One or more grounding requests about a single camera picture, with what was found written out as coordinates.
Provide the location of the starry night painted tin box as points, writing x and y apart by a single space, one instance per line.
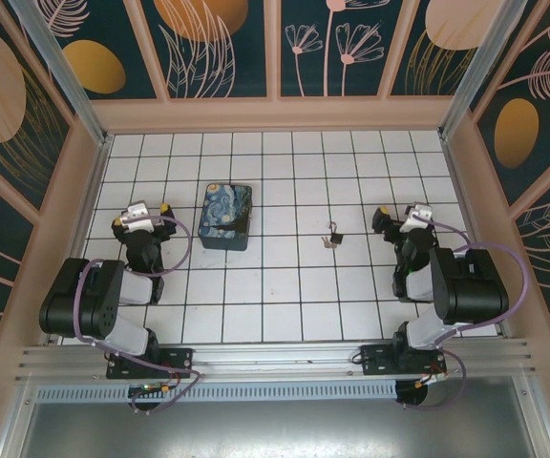
225 214

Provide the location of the silver keys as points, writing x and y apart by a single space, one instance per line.
326 242

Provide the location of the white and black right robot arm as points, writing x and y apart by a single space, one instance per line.
420 288

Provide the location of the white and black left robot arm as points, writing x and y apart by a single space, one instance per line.
134 288

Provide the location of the grey metal sheet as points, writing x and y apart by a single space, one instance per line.
275 429

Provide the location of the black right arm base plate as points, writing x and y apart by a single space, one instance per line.
375 360

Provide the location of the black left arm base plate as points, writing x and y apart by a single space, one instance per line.
182 362

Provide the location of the aluminium frame post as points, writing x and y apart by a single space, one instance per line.
64 71
478 71

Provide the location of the aluminium mounting rail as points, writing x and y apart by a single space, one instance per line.
275 358

